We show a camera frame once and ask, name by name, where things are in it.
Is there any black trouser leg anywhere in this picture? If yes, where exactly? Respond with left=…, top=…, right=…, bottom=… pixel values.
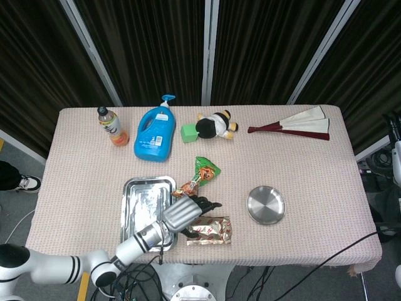
left=0, top=161, right=23, bottom=191

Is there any pink woven tablecloth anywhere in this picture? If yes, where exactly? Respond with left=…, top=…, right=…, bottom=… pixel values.
left=24, top=105, right=383, bottom=277

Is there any white partition frame post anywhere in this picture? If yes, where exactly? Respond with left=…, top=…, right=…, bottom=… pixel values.
left=200, top=0, right=220, bottom=106
left=355, top=134, right=395, bottom=162
left=0, top=128, right=48, bottom=166
left=286, top=0, right=361, bottom=106
left=59, top=0, right=123, bottom=107

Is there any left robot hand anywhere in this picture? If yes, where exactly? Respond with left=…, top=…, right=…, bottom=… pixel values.
left=162, top=194, right=223, bottom=238

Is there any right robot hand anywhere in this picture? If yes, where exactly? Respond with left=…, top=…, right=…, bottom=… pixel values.
left=382, top=112, right=401, bottom=186

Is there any black white plush toy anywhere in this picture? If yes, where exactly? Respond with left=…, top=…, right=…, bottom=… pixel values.
left=195, top=109, right=241, bottom=140

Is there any long black floor cable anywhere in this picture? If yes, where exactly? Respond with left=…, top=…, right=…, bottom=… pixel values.
left=278, top=231, right=382, bottom=301

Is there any white floor cable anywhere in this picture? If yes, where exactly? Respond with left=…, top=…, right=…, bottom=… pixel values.
left=3, top=209, right=36, bottom=245

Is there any black curtain panel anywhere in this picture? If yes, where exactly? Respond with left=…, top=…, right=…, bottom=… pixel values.
left=74, top=0, right=208, bottom=107
left=211, top=0, right=349, bottom=106
left=0, top=0, right=117, bottom=157
left=297, top=0, right=401, bottom=155

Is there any white black sneaker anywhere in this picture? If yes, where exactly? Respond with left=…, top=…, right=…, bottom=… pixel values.
left=16, top=175, right=42, bottom=194

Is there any orange drink bottle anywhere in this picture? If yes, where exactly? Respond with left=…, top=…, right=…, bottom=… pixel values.
left=96, top=105, right=130, bottom=147

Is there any round steel plate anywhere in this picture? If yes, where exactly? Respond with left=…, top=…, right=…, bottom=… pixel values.
left=246, top=185, right=286, bottom=226

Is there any green orange snack bag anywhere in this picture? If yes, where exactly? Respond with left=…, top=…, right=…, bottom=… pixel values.
left=171, top=156, right=222, bottom=199

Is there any brown snack packet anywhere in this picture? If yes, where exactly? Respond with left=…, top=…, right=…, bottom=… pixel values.
left=186, top=216, right=233, bottom=246

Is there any rectangular steel tray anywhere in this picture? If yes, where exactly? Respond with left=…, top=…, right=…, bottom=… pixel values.
left=120, top=176, right=179, bottom=253

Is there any green foam cube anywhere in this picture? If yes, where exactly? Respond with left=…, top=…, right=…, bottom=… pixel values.
left=180, top=124, right=199, bottom=144

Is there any black coiled cable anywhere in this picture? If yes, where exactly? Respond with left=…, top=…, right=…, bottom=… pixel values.
left=367, top=149, right=393, bottom=170

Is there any blue detergent pump bottle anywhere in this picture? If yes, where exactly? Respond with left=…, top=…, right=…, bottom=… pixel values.
left=133, top=93, right=177, bottom=163

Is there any red white folding fan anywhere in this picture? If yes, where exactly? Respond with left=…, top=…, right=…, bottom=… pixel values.
left=247, top=105, right=331, bottom=141

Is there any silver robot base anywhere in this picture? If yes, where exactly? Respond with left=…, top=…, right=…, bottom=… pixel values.
left=150, top=263, right=236, bottom=301

